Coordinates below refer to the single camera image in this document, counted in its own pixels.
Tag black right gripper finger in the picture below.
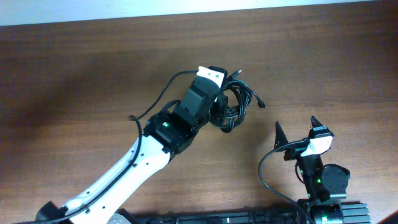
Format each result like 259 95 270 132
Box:
274 121 289 152
310 116 324 128

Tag black cable bundle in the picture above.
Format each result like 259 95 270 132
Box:
212 69 266 134

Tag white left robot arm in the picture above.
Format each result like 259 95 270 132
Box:
35 93 228 223

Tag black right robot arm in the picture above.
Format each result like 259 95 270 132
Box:
274 116 350 223

